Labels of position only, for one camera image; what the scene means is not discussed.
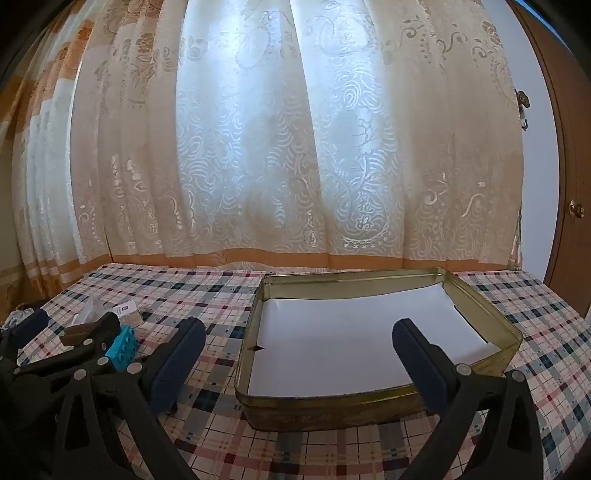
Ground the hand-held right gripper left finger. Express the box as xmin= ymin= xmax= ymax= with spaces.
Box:
xmin=53 ymin=316 xmax=206 ymax=480

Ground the metal wall hook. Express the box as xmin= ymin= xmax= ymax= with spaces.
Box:
xmin=515 ymin=89 xmax=531 ymax=133

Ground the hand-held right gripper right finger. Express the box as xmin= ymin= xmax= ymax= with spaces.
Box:
xmin=392 ymin=318 xmax=544 ymax=480

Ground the beige tissue pack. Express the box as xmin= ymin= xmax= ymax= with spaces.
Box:
xmin=71 ymin=295 xmax=143 ymax=330

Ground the plaid tablecloth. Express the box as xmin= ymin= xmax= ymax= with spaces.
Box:
xmin=0 ymin=263 xmax=591 ymax=480

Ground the cream patterned curtain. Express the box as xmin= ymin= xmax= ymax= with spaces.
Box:
xmin=0 ymin=0 xmax=525 ymax=289

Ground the curtain tieback tassel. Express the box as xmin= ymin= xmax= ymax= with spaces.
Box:
xmin=508 ymin=222 xmax=523 ymax=271

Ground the gold tin box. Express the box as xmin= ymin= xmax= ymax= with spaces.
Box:
xmin=235 ymin=267 xmax=524 ymax=433

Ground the white paper sheet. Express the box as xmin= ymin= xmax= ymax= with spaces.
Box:
xmin=247 ymin=285 xmax=490 ymax=398

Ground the blue building block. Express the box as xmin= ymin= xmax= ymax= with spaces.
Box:
xmin=105 ymin=324 xmax=140 ymax=373

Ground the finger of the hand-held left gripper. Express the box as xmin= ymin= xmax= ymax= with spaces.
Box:
xmin=14 ymin=312 xmax=122 ymax=385
xmin=0 ymin=308 xmax=51 ymax=366

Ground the brown wooden door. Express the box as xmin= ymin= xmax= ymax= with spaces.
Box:
xmin=512 ymin=0 xmax=591 ymax=319

